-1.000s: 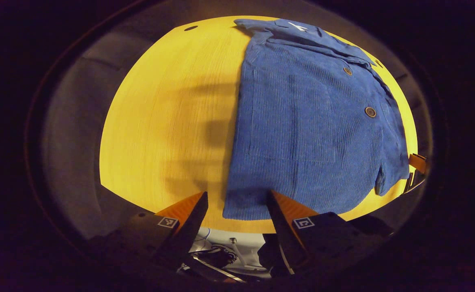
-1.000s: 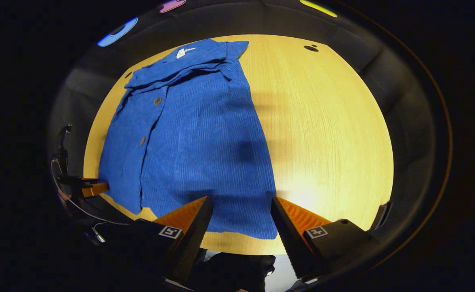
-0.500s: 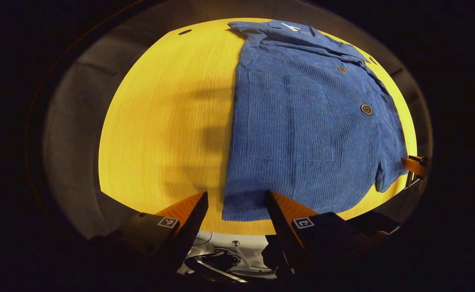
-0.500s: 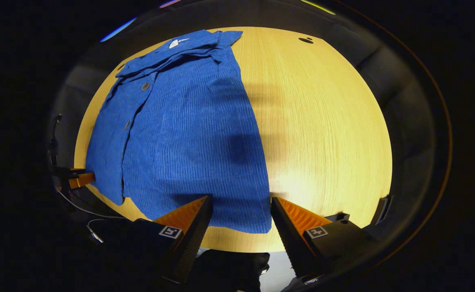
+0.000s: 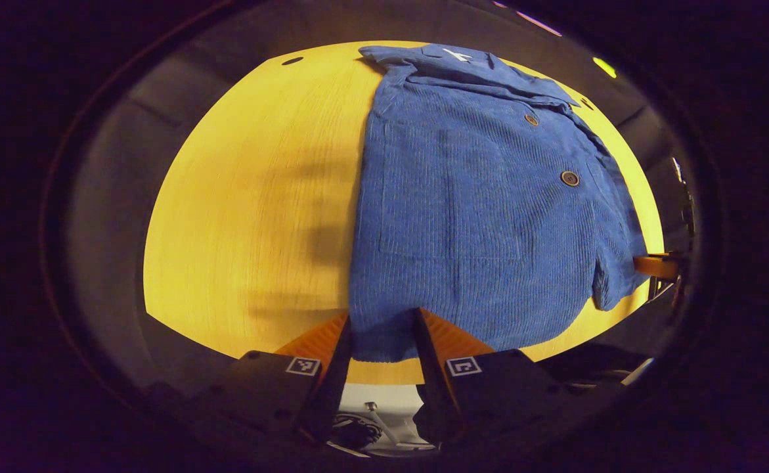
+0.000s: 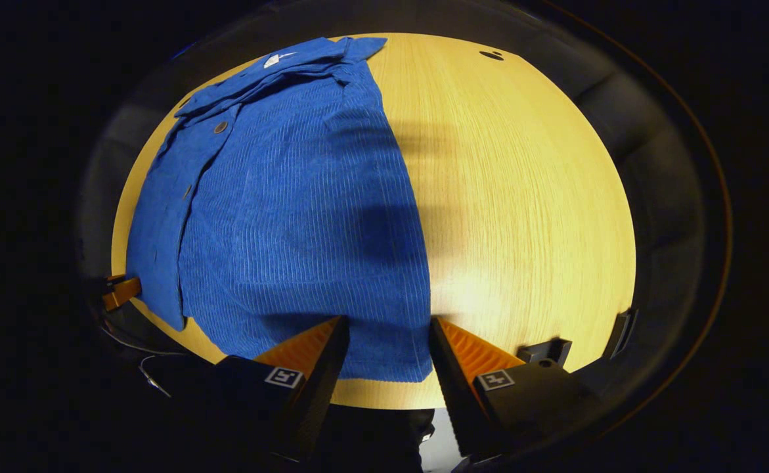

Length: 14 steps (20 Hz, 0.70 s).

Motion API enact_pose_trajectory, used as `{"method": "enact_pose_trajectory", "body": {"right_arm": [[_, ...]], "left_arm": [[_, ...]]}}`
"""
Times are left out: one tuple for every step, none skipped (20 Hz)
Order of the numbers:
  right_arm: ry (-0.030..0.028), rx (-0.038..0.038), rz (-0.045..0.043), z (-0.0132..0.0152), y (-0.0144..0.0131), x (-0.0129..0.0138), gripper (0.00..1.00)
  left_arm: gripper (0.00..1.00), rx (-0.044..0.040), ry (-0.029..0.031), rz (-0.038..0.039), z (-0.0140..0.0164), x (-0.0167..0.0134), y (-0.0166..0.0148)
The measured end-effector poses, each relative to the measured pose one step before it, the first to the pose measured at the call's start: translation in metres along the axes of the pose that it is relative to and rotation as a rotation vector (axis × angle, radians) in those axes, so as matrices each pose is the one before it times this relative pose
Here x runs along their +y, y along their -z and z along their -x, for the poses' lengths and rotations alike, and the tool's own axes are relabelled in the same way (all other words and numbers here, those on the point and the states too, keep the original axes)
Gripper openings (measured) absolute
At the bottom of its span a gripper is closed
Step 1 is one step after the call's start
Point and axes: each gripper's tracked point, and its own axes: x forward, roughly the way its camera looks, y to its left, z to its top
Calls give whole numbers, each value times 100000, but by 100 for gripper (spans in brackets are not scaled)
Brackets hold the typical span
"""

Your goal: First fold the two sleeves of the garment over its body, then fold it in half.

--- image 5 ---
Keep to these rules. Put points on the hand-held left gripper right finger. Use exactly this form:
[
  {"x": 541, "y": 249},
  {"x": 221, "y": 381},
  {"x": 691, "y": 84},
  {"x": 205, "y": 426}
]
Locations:
[{"x": 431, "y": 381}]

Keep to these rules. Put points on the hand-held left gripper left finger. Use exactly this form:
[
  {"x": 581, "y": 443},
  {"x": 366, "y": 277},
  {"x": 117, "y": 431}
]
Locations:
[{"x": 335, "y": 381}]

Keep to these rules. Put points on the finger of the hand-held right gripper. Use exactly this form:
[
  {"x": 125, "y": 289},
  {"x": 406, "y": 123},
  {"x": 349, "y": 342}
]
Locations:
[{"x": 657, "y": 266}]

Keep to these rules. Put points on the white wheeled base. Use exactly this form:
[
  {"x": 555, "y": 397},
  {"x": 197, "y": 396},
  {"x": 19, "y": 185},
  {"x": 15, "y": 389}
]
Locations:
[{"x": 391, "y": 401}]

